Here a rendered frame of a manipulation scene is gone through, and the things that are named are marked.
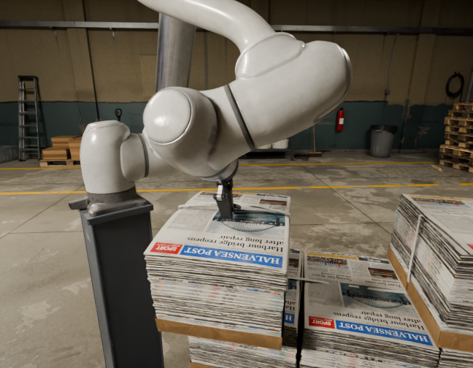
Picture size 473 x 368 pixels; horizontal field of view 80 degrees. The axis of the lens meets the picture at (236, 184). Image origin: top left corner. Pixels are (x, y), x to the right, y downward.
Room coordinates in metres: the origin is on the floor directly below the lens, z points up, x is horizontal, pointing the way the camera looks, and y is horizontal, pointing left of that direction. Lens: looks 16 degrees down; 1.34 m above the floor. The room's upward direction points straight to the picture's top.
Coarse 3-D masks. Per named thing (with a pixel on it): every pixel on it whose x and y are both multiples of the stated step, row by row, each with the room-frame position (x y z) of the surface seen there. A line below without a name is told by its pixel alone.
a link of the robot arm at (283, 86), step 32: (160, 0) 0.55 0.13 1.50; (192, 0) 0.52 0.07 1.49; (224, 0) 0.50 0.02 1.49; (224, 32) 0.50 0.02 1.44; (256, 32) 0.45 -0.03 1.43; (256, 64) 0.40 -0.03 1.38; (288, 64) 0.39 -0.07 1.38; (320, 64) 0.38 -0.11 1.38; (256, 96) 0.38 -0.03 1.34; (288, 96) 0.37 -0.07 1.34; (320, 96) 0.38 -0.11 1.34; (256, 128) 0.38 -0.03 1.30; (288, 128) 0.39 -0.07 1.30
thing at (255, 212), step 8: (184, 208) 0.70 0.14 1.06; (192, 208) 0.70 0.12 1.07; (200, 208) 0.69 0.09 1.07; (208, 208) 0.69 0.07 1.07; (216, 208) 0.69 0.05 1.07; (248, 208) 0.69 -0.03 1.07; (256, 208) 0.69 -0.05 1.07; (272, 208) 0.69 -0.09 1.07; (240, 216) 0.64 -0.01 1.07; (248, 216) 0.63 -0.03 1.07; (256, 216) 0.63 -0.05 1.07; (264, 216) 0.63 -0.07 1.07; (272, 216) 0.63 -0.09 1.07; (280, 216) 0.64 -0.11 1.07; (288, 216) 0.66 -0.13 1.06
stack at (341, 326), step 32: (320, 256) 0.86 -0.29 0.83; (352, 256) 0.85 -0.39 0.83; (288, 288) 0.68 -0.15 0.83; (320, 288) 0.69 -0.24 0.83; (352, 288) 0.68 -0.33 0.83; (384, 288) 0.68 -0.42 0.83; (288, 320) 0.57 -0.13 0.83; (320, 320) 0.57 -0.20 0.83; (352, 320) 0.56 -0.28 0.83; (384, 320) 0.56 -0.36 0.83; (416, 320) 0.56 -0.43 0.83; (192, 352) 0.61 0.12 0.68; (224, 352) 0.59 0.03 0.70; (256, 352) 0.57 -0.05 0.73; (288, 352) 0.55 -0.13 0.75; (320, 352) 0.54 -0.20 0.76; (352, 352) 0.52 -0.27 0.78; (384, 352) 0.51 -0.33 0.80; (416, 352) 0.49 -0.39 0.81; (448, 352) 0.48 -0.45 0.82
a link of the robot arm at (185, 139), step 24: (168, 96) 0.36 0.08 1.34; (192, 96) 0.36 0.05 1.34; (216, 96) 0.40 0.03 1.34; (144, 120) 0.36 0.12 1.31; (168, 120) 0.34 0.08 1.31; (192, 120) 0.34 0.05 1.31; (216, 120) 0.37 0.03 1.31; (240, 120) 0.38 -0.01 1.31; (168, 144) 0.34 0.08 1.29; (192, 144) 0.35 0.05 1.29; (216, 144) 0.37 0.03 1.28; (240, 144) 0.39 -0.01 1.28; (192, 168) 0.39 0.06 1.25; (216, 168) 0.41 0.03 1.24
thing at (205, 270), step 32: (192, 224) 0.60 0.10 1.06; (224, 224) 0.60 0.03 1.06; (256, 224) 0.59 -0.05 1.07; (288, 224) 0.59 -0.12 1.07; (160, 256) 0.50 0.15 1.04; (192, 256) 0.49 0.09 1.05; (224, 256) 0.49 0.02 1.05; (256, 256) 0.49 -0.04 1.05; (288, 256) 0.55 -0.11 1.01; (160, 288) 0.52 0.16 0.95; (192, 288) 0.50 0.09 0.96; (224, 288) 0.48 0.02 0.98; (256, 288) 0.47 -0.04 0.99; (192, 320) 0.51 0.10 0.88; (224, 320) 0.50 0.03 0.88; (256, 320) 0.49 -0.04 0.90
